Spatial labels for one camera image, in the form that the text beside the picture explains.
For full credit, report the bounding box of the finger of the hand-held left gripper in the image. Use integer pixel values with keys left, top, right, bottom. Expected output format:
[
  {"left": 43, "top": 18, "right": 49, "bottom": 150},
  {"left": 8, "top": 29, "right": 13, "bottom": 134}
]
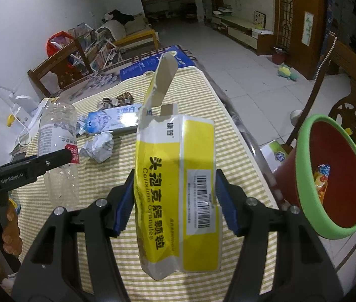
[{"left": 17, "top": 149, "right": 73, "bottom": 180}]

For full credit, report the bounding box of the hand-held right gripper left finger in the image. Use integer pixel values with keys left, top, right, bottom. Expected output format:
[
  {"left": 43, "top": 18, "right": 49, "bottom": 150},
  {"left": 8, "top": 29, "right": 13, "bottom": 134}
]
[{"left": 14, "top": 168, "right": 136, "bottom": 302}]

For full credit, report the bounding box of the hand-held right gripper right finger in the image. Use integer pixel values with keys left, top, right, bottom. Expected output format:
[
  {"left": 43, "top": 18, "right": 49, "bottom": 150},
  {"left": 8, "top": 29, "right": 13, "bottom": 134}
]
[{"left": 214, "top": 169, "right": 345, "bottom": 302}]

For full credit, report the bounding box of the clear plastic bottle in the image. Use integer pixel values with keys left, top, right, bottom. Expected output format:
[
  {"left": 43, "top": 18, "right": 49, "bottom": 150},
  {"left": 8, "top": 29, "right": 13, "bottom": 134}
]
[{"left": 37, "top": 99, "right": 80, "bottom": 208}]

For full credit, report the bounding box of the grey paper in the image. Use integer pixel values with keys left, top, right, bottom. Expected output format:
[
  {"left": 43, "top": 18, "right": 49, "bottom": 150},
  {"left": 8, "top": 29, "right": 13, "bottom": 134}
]
[{"left": 79, "top": 131, "right": 115, "bottom": 163}]

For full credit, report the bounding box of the yellow white medicine box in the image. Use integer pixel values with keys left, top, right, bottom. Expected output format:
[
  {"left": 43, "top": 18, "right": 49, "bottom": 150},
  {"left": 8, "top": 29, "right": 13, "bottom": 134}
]
[{"left": 135, "top": 52, "right": 223, "bottom": 281}]

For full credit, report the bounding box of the red bin with green rim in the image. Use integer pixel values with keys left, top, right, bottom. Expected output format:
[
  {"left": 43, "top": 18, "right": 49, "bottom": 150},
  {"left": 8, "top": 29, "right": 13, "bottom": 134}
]
[{"left": 272, "top": 115, "right": 356, "bottom": 240}]

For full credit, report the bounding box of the person's left hand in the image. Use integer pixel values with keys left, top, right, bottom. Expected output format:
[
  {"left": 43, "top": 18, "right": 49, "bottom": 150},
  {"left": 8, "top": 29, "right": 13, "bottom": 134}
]
[{"left": 0, "top": 206, "right": 24, "bottom": 258}]

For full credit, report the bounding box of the white desk lamp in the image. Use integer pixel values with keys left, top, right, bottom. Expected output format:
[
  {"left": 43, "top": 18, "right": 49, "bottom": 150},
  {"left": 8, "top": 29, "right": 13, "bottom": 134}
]
[{"left": 0, "top": 75, "right": 40, "bottom": 126}]

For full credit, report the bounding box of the white carton blue emblem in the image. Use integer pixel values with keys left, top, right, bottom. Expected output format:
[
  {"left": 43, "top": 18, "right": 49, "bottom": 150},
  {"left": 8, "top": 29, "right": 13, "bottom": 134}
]
[{"left": 260, "top": 140, "right": 295, "bottom": 170}]

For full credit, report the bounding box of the small crumpled paper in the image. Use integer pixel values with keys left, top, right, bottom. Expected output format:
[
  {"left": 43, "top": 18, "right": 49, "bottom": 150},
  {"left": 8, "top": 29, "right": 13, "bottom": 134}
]
[{"left": 98, "top": 97, "right": 118, "bottom": 110}]

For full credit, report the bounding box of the plain wooden chair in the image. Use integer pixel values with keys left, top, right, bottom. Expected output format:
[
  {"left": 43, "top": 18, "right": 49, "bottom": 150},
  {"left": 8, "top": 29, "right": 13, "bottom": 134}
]
[{"left": 28, "top": 36, "right": 93, "bottom": 98}]

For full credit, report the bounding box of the white floor bowl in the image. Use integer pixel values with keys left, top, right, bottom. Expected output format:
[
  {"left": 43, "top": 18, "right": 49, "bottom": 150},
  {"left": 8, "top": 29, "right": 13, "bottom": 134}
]
[{"left": 290, "top": 110, "right": 304, "bottom": 126}]

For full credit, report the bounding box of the red bag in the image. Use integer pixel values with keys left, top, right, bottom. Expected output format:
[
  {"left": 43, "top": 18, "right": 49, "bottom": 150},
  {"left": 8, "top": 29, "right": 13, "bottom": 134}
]
[{"left": 46, "top": 31, "right": 78, "bottom": 70}]

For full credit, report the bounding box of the white magazine rack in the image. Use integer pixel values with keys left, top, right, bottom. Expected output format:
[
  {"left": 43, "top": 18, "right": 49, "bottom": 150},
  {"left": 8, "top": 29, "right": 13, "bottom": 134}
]
[{"left": 69, "top": 22, "right": 123, "bottom": 73}]

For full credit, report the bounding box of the blue folder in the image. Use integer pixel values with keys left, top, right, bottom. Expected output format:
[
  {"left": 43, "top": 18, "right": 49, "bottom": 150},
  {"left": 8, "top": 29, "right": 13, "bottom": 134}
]
[{"left": 120, "top": 45, "right": 197, "bottom": 82}]

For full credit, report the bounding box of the green plush toy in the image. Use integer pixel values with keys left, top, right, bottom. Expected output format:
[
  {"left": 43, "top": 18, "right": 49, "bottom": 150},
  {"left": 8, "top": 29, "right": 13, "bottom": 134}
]
[{"left": 277, "top": 63, "right": 299, "bottom": 81}]

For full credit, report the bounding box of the small red floor bin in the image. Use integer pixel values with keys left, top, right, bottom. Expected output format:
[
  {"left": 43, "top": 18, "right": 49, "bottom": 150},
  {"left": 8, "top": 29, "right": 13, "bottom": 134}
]
[{"left": 271, "top": 47, "right": 288, "bottom": 64}]

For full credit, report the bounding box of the panda plush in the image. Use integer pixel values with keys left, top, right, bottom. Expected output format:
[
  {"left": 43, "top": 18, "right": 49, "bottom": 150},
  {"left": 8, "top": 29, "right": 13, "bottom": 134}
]
[{"left": 102, "top": 9, "right": 136, "bottom": 24}]

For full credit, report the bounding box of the wooden lattice partition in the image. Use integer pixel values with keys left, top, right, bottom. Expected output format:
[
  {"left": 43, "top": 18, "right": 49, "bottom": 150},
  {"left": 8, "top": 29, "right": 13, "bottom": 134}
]
[{"left": 274, "top": 0, "right": 326, "bottom": 81}]

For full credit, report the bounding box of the low television cabinet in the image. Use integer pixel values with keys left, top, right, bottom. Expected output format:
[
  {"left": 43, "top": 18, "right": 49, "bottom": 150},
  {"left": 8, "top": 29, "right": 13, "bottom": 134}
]
[{"left": 211, "top": 5, "right": 274, "bottom": 55}]

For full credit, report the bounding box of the carved wooden chair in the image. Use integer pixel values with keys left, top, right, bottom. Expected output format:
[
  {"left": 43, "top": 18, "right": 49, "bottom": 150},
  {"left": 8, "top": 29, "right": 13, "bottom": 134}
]
[{"left": 286, "top": 39, "right": 356, "bottom": 152}]

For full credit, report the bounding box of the square framed picture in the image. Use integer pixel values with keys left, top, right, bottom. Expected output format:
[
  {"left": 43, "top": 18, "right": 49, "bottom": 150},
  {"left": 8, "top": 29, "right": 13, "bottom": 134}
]
[{"left": 253, "top": 10, "right": 266, "bottom": 29}]

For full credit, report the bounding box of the wooden frame sofa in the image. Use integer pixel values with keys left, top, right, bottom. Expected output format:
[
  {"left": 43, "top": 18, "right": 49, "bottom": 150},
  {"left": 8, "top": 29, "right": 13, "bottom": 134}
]
[{"left": 96, "top": 14, "right": 161, "bottom": 51}]

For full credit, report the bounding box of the bead necklace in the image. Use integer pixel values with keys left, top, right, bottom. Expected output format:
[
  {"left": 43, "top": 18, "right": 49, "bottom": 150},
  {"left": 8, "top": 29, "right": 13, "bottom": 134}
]
[{"left": 311, "top": 31, "right": 337, "bottom": 81}]

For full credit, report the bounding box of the paper wall scroll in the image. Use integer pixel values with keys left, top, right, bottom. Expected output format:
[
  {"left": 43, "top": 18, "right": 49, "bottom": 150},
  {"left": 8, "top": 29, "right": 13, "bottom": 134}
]
[{"left": 304, "top": 11, "right": 315, "bottom": 46}]

